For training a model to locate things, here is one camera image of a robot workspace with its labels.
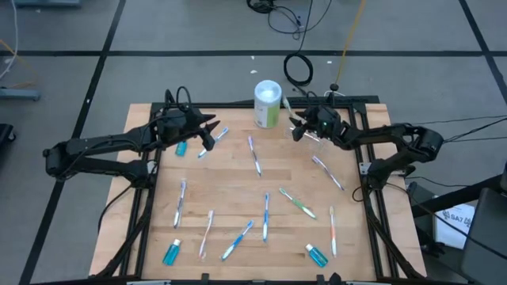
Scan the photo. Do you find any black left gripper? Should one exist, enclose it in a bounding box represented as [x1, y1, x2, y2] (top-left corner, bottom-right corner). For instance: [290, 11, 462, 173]
[156, 107, 221, 152]

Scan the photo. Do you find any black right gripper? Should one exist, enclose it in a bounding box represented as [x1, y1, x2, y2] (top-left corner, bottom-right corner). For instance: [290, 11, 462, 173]
[288, 105, 342, 143]

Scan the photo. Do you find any blue white toothbrush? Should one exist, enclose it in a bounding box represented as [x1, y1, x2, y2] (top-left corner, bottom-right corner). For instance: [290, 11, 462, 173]
[196, 127, 230, 160]
[261, 192, 271, 244]
[219, 219, 255, 262]

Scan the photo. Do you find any green white toothbrush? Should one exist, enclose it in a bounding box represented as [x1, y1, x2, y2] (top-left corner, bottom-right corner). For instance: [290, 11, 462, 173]
[281, 95, 308, 124]
[278, 187, 318, 220]

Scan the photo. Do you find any pink white toothbrush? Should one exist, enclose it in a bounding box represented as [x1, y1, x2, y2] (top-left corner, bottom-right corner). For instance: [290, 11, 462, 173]
[197, 209, 215, 261]

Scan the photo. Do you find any orange white toothbrush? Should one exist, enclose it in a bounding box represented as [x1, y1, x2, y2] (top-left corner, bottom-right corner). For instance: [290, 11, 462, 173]
[329, 205, 338, 259]

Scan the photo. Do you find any white green wipes canister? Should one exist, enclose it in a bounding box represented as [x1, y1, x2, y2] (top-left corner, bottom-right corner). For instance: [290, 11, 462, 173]
[253, 79, 284, 130]

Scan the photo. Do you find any black metal leg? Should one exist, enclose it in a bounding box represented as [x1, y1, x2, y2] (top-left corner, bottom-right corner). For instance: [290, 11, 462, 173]
[411, 173, 507, 219]

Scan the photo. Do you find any white printed paper sheet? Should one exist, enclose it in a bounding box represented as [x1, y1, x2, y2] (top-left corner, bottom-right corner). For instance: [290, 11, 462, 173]
[433, 203, 476, 251]

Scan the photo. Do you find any grey metal bar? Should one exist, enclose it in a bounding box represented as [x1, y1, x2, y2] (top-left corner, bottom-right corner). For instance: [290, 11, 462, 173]
[13, 0, 83, 9]
[0, 87, 42, 102]

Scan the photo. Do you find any black equipment base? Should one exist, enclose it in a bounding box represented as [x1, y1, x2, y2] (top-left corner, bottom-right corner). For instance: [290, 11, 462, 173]
[0, 123, 17, 146]

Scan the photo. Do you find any black chair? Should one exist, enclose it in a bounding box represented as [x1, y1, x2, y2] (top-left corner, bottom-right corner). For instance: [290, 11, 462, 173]
[460, 187, 507, 285]

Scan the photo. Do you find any black aluminium table frame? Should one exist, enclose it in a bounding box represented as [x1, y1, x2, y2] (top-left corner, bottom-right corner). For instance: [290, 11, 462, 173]
[93, 94, 429, 285]

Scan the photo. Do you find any black coiled cable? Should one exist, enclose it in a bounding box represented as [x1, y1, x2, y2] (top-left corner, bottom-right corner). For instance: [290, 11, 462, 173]
[282, 51, 314, 88]

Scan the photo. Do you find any black left camera cable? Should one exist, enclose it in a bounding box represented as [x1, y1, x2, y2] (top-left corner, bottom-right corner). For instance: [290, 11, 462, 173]
[175, 85, 194, 111]

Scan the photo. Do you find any yellow cable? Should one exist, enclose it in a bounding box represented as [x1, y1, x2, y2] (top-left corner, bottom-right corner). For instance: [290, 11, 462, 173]
[334, 0, 368, 86]

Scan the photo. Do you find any black floor cable bundle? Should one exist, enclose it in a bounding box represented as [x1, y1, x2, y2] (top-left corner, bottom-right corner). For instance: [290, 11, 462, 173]
[246, 0, 334, 40]

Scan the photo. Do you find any thin black cable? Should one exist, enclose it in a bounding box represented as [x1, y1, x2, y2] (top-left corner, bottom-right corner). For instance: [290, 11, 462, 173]
[403, 114, 507, 126]

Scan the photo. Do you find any white floor cable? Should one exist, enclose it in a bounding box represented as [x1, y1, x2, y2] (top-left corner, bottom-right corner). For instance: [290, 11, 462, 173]
[0, 0, 20, 80]

